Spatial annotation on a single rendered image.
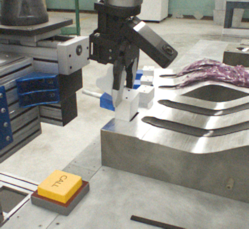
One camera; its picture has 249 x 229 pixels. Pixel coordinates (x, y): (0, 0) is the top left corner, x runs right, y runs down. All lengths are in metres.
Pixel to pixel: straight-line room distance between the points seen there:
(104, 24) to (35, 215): 0.37
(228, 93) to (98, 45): 0.45
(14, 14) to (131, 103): 0.51
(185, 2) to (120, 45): 7.39
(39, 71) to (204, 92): 0.50
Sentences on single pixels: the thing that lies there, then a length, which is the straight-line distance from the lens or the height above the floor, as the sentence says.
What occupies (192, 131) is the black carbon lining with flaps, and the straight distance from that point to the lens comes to 0.70.
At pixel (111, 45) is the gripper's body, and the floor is 1.06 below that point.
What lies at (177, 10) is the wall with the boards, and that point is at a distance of 8.05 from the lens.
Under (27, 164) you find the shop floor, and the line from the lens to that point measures 2.22.
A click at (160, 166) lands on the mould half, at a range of 0.66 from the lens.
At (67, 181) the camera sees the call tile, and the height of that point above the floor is 0.84.
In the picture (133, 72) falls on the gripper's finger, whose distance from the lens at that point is 0.69.
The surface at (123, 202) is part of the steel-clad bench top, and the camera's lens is 0.62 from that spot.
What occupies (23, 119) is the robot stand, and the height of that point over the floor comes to 0.77.
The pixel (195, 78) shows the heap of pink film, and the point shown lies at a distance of 0.97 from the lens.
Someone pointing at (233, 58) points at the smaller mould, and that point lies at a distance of 1.43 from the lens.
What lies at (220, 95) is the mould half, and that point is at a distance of 0.95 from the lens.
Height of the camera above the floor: 1.21
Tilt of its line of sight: 24 degrees down
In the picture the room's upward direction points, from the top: straight up
